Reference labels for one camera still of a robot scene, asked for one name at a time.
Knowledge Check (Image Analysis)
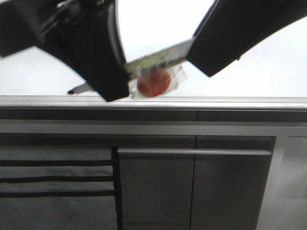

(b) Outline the white whiteboard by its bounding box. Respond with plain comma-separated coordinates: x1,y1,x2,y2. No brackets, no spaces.
0,0,307,99

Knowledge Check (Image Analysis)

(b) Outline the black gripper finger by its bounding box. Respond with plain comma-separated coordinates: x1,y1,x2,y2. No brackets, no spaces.
187,0,307,77
0,0,129,102

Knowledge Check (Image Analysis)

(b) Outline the white whiteboard marker pen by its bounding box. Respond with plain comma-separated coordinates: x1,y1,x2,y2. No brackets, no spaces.
68,38,194,101

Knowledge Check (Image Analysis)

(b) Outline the red magnet taped to marker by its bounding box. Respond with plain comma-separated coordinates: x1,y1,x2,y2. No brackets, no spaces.
129,66,188,99

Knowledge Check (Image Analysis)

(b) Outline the grey cabinet with doors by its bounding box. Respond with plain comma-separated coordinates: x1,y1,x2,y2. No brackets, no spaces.
0,108,307,230

